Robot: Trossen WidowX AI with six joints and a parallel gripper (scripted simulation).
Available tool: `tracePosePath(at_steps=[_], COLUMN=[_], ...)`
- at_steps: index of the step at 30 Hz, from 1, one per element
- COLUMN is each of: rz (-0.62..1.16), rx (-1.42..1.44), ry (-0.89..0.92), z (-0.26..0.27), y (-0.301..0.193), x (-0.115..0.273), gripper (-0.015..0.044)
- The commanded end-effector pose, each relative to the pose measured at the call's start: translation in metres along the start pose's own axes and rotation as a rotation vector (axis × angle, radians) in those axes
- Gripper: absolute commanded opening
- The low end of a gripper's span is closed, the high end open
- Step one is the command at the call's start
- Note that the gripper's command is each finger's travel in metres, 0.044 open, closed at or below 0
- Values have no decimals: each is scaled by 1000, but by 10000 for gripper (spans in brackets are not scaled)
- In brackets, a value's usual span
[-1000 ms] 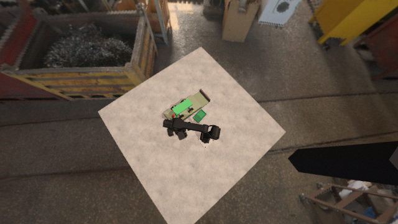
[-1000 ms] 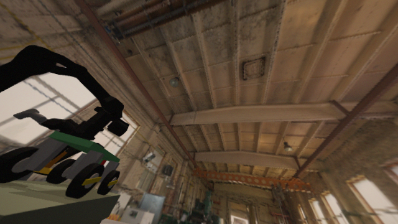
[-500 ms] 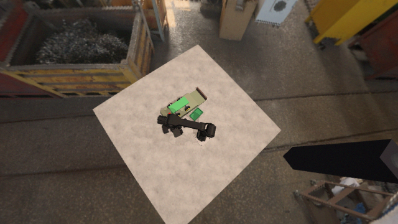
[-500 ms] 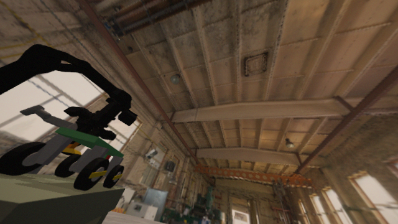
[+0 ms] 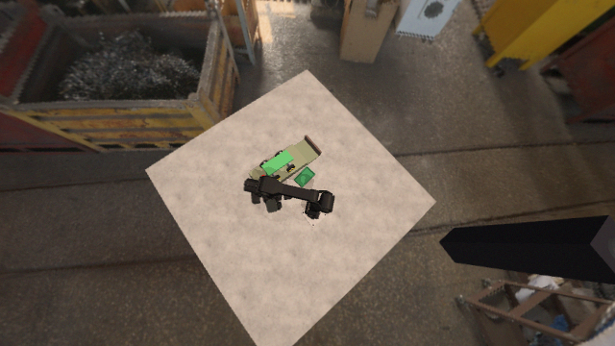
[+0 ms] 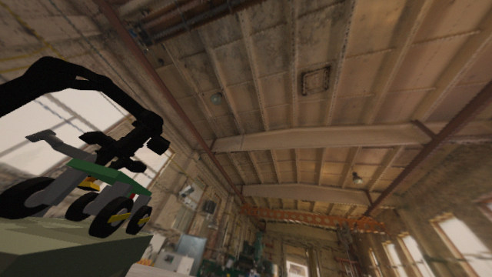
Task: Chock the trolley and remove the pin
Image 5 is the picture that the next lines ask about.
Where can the small green-topped trolley with black wheels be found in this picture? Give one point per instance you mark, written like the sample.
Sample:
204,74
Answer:
281,159

